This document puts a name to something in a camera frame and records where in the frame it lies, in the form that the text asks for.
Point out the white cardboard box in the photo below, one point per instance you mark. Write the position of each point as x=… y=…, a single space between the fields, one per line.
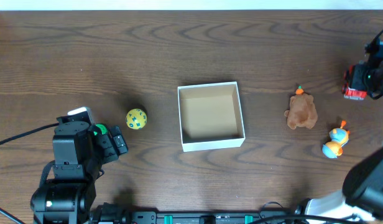
x=210 y=116

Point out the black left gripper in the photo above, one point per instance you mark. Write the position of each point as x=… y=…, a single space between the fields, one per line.
x=109 y=144

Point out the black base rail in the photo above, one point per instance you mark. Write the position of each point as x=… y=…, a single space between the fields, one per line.
x=113 y=213

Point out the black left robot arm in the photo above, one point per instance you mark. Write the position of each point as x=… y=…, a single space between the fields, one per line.
x=67 y=185

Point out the yellow ball blue letters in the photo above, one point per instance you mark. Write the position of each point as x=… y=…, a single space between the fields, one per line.
x=136 y=118

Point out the orange blue duck toy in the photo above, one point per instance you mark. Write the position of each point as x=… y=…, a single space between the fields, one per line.
x=338 y=138

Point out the red toy car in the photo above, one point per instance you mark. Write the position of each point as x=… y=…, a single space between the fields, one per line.
x=353 y=87

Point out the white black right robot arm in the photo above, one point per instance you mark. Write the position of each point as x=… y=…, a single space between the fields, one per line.
x=361 y=198

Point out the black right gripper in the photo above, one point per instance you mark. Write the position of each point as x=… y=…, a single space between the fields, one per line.
x=359 y=73

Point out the brown plush bear toy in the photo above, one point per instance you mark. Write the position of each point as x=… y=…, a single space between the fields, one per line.
x=302 y=111

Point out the green ribbed ball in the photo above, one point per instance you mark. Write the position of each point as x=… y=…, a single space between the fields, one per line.
x=99 y=129

